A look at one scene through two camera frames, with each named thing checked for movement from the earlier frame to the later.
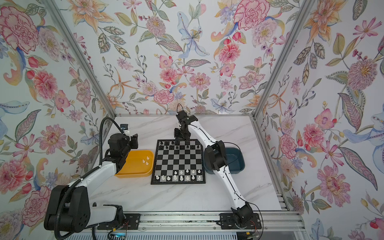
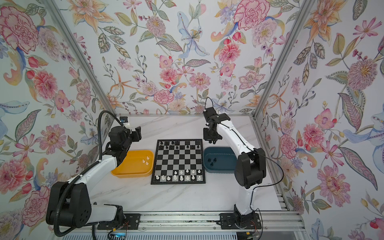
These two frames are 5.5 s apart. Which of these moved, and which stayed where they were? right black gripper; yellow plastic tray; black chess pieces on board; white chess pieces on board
Moved: right black gripper
Stayed: yellow plastic tray; white chess pieces on board; black chess pieces on board
